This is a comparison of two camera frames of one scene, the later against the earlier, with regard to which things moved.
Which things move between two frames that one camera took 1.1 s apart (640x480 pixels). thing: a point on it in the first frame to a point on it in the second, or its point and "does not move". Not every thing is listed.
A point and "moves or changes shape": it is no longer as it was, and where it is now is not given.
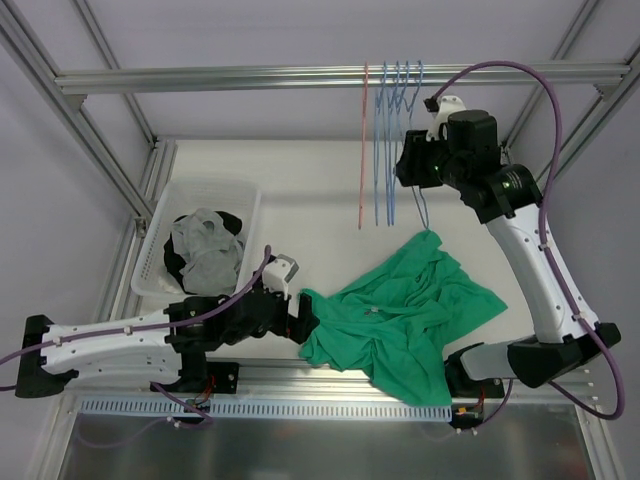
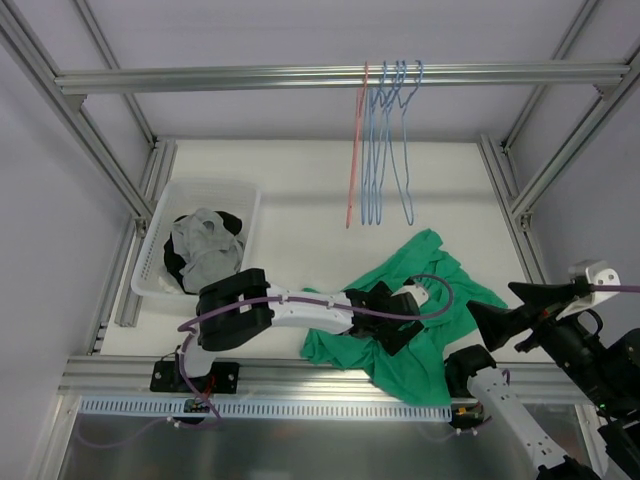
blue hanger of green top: [403, 99] to [397, 91]
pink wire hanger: [363, 144] moves or changes shape
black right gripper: [409, 163] to [542, 326]
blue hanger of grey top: [382, 122] to [367, 187]
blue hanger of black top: [394, 104] to [381, 111]
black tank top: [230, 223] does not move
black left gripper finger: [300, 328] to [394, 336]
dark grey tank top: [213, 256] does not move
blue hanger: [410, 122] to [396, 116]
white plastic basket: [182, 197] does not move
